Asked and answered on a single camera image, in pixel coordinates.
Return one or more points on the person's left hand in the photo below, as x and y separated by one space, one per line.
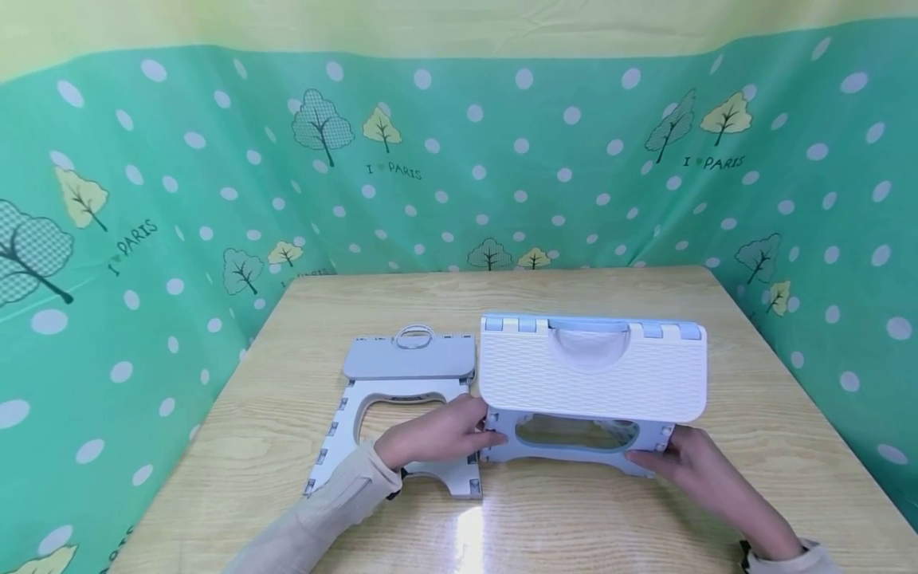
434 437

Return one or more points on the person's right hand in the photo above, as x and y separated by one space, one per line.
706 470

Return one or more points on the person's right fingers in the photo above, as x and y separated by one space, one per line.
685 437

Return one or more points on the person's left fingers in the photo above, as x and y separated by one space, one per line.
473 405

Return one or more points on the person's right thumb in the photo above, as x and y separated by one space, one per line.
649 458

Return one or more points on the person's left thumb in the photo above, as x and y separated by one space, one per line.
484 439

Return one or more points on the white blue folding stool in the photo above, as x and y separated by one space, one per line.
592 375

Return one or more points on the person's left forearm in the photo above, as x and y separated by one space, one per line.
315 522

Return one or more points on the person's right forearm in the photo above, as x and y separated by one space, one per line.
778 534

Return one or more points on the grey folding stool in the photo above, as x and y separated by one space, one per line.
401 399

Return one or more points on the black wrist band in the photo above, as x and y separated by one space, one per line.
746 556
396 485

